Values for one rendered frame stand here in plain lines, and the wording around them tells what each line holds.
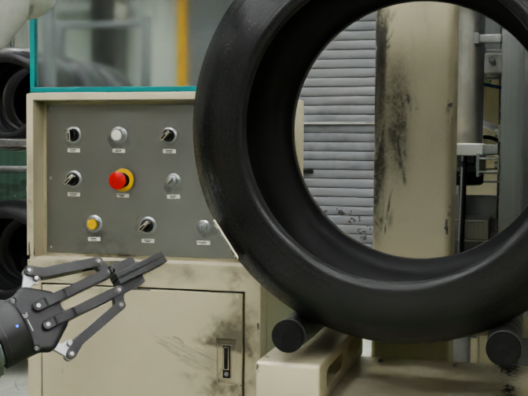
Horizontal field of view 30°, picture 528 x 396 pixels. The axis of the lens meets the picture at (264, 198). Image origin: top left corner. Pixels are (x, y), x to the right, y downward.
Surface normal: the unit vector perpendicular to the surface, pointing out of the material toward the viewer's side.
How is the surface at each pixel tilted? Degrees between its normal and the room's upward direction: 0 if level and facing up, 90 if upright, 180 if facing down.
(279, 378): 90
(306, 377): 90
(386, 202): 90
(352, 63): 90
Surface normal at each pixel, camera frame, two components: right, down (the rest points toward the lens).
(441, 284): -0.20, 0.22
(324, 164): -0.33, 0.04
